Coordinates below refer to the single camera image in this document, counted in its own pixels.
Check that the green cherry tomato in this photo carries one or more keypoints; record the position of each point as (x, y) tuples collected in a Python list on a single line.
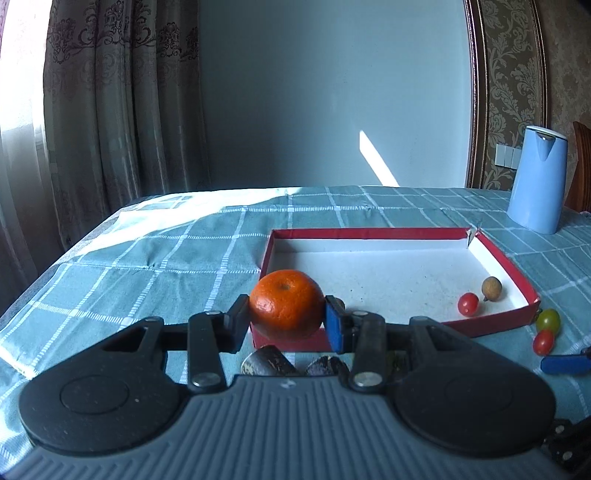
[(548, 320)]

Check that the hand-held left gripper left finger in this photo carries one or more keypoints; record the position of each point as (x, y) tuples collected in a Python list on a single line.
[(240, 321)]

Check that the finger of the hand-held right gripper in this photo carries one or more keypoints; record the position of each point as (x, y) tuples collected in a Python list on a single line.
[(563, 364), (572, 441)]

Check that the teal checked tablecloth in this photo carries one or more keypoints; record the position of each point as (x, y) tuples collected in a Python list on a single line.
[(152, 258)]

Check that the light blue kettle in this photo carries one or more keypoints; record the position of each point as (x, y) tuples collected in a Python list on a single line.
[(538, 180)]

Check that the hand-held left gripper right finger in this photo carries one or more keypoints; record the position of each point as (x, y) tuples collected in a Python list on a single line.
[(333, 323)]

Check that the dark sugarcane piece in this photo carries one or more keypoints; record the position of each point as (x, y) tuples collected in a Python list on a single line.
[(328, 367), (270, 362)]

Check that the small brown longan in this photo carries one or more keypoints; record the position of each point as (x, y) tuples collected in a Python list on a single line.
[(492, 287)]

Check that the wooden chair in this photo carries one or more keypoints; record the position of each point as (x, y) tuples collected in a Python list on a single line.
[(581, 166)]

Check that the patterned brown curtain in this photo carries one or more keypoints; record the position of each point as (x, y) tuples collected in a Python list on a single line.
[(124, 101)]

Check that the red cherry tomato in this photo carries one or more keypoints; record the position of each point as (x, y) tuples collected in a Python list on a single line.
[(468, 304), (543, 342)]

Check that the white sheer curtain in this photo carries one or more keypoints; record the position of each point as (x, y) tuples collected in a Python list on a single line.
[(21, 175)]

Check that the white wall switch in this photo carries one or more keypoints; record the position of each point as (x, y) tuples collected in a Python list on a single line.
[(508, 155)]

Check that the dark wooden wall trim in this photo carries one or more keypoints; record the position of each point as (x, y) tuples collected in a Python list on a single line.
[(473, 92)]

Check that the orange mandarin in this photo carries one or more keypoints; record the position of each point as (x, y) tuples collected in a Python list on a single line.
[(286, 304)]

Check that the red shallow cardboard box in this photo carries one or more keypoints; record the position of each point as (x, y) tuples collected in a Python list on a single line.
[(392, 272)]

